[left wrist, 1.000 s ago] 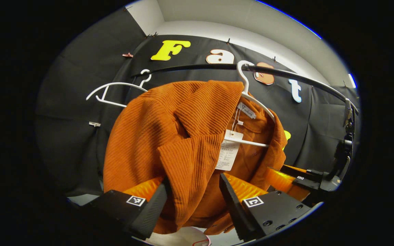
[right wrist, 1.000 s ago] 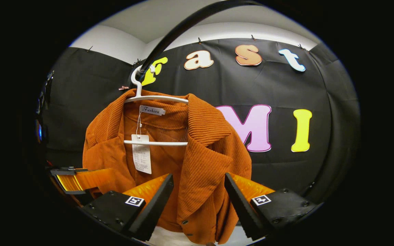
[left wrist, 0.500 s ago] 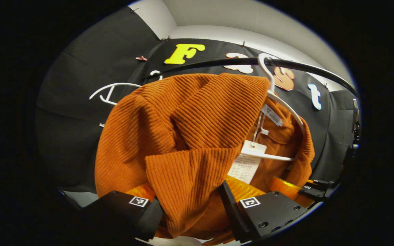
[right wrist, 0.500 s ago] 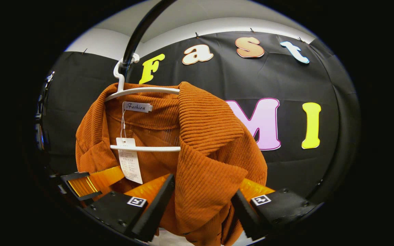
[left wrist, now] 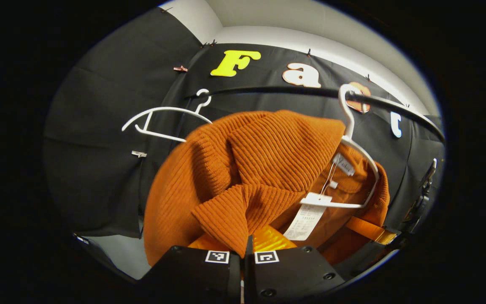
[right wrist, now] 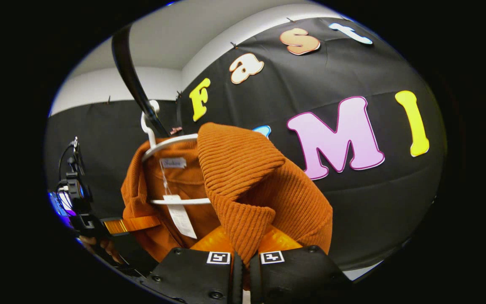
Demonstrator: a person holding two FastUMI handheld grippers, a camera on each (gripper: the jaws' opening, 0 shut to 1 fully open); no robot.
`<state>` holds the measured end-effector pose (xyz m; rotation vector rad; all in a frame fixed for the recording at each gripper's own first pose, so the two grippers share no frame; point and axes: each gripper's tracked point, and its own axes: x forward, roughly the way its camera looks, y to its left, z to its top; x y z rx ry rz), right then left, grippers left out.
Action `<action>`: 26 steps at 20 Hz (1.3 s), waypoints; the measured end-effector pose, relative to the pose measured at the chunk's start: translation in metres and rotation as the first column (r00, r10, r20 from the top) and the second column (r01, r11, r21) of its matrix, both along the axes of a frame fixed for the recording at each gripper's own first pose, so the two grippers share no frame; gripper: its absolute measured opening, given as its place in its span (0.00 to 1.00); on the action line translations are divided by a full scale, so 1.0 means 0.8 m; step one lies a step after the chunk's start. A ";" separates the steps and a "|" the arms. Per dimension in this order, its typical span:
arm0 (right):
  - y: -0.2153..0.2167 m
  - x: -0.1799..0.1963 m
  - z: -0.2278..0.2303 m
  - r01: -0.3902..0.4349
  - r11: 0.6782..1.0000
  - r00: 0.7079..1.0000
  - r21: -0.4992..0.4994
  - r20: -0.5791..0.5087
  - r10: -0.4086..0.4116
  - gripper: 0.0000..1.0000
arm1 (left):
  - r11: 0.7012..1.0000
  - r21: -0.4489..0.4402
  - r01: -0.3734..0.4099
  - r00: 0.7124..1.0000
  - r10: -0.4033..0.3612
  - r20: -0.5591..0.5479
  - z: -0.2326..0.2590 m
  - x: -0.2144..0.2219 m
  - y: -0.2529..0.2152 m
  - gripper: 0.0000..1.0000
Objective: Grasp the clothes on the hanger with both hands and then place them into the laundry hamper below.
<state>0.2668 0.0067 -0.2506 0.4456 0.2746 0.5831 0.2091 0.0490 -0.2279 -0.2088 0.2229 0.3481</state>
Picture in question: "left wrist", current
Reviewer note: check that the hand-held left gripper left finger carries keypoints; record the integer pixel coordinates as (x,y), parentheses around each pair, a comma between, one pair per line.
(192,274)

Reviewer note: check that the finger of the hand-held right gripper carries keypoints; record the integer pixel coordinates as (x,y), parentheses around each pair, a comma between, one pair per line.
(369,230)

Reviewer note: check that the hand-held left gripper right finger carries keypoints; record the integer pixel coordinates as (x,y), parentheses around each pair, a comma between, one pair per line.
(293,274)

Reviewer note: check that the orange ribbed knit garment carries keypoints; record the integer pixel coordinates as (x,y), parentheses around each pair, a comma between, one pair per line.
(260,147)

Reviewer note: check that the white plastic hanger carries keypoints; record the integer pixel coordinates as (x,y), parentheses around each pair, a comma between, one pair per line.
(163,108)
(349,122)

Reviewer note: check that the black clothes rack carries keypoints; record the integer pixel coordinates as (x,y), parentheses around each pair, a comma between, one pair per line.
(276,89)

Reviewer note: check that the silver clip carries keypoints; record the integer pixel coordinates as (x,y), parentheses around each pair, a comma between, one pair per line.
(139,153)

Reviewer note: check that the copper clip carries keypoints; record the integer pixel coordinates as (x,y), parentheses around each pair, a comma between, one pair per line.
(180,68)

